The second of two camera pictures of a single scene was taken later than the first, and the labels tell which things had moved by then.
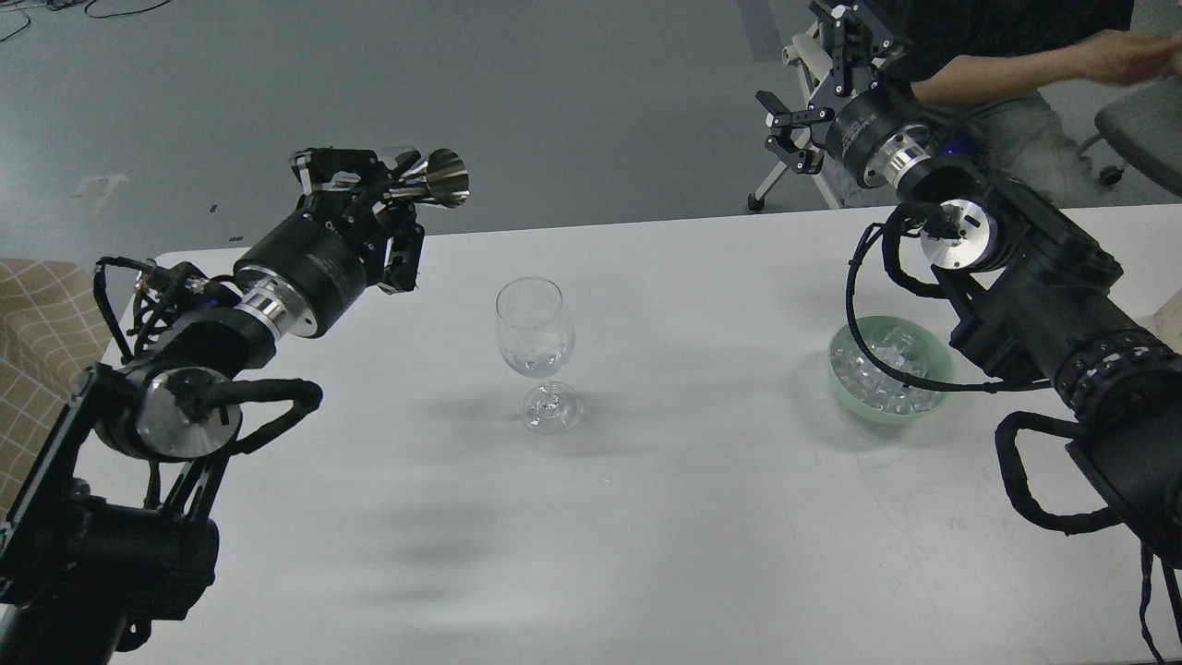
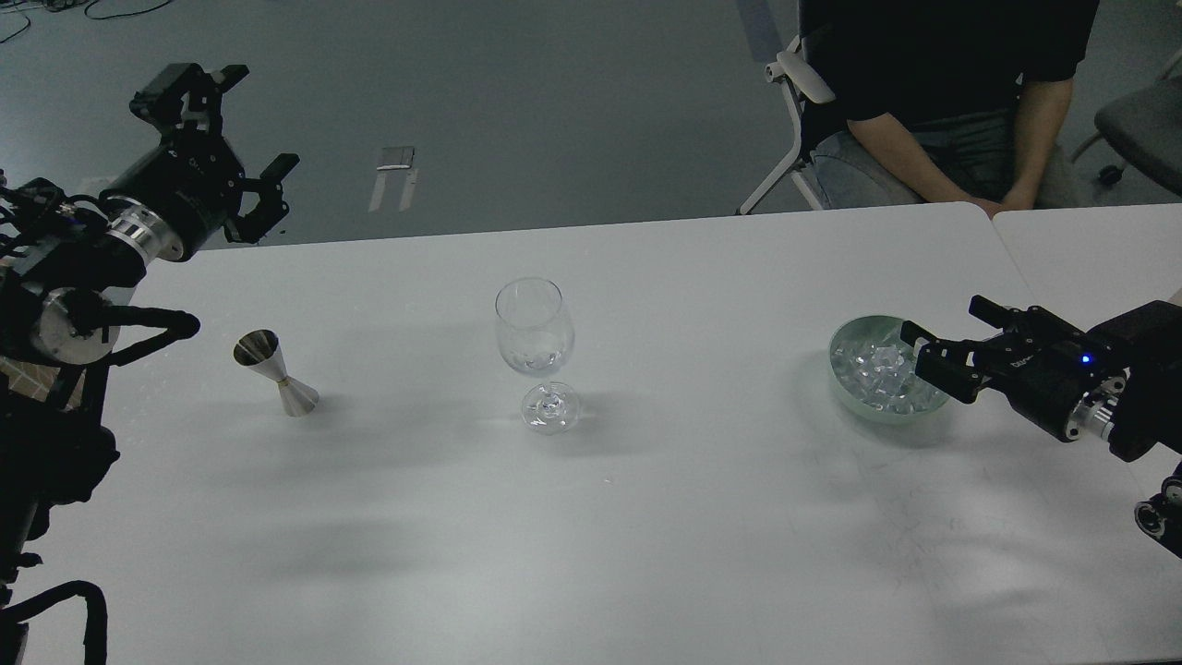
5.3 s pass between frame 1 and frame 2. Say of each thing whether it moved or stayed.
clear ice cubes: stayed
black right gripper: moved
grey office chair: stayed
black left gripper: moved
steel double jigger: moved
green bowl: stayed
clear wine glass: stayed
